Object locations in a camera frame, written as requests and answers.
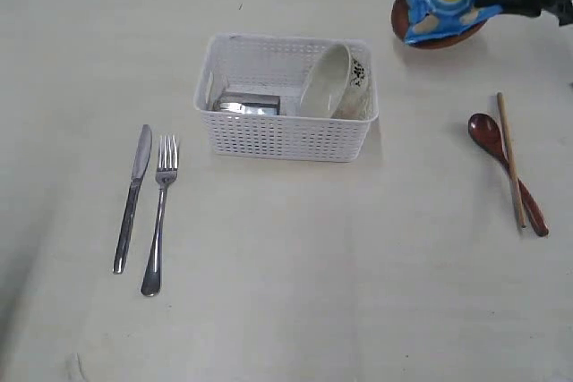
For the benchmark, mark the wooden chopstick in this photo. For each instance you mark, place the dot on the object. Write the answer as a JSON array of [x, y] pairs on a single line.
[[505, 130]]

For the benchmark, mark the brown round plate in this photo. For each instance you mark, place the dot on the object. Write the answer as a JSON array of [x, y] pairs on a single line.
[[443, 39]]

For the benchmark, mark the white ceramic bowl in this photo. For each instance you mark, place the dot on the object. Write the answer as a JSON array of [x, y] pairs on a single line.
[[335, 87]]

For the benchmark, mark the steel cup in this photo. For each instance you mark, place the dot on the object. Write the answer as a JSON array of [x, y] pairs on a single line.
[[247, 103]]

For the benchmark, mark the silver fork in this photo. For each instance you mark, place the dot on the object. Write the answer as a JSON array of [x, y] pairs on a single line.
[[166, 174]]

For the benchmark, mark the silver table knife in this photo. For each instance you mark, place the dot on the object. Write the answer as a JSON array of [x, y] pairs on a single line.
[[140, 164]]

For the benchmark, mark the white perforated plastic basket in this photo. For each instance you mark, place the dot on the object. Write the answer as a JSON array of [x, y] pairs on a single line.
[[277, 66]]

